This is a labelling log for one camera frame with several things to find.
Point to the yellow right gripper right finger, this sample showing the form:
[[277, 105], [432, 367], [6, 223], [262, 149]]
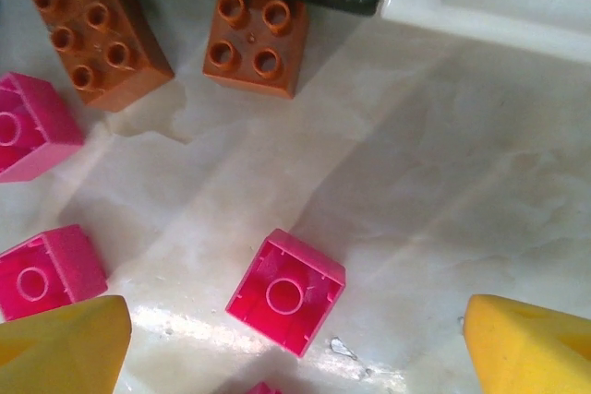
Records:
[[531, 352]]

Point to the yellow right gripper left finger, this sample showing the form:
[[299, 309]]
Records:
[[60, 348]]

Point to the pink square lego brick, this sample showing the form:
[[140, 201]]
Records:
[[263, 389], [41, 112], [69, 255], [281, 294]]

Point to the orange long lego brick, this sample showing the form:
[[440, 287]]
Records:
[[92, 29]]

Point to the white plastic bin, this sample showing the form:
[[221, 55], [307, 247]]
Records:
[[461, 20]]

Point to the orange square lego brick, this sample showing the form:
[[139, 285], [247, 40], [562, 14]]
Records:
[[251, 39]]

